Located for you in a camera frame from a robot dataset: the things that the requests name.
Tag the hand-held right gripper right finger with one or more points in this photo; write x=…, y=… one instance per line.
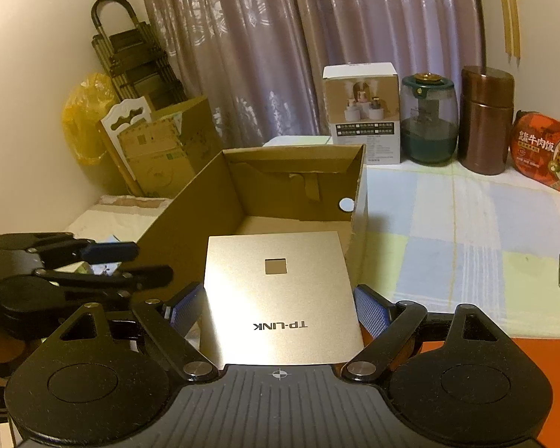
x=371, y=309

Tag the green glass jar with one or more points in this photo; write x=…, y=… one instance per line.
x=428, y=121

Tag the brown printed cardboard box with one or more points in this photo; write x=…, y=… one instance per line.
x=168, y=149

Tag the yellow plastic bag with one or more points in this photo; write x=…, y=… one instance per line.
x=81, y=121

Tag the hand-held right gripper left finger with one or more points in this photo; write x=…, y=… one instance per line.
x=186, y=312

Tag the white carved chair back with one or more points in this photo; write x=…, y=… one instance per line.
x=121, y=114

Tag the red oval food package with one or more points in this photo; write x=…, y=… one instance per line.
x=546, y=154

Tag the brown metal thermos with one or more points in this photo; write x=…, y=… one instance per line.
x=486, y=121

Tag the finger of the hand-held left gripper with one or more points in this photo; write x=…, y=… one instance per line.
x=135, y=277
x=107, y=251

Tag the pink patterned curtain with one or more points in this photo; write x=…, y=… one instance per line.
x=284, y=46

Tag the dark folding rack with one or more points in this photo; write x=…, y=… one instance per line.
x=130, y=56

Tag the checkered pastel cloth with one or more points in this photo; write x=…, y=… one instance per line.
x=471, y=242

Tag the wooden wall strips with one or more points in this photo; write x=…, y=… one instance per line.
x=511, y=28

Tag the gold white plug adapter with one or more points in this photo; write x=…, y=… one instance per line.
x=280, y=298

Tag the white cloth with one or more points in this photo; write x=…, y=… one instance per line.
x=102, y=221

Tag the white product box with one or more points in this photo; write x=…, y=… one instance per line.
x=359, y=116

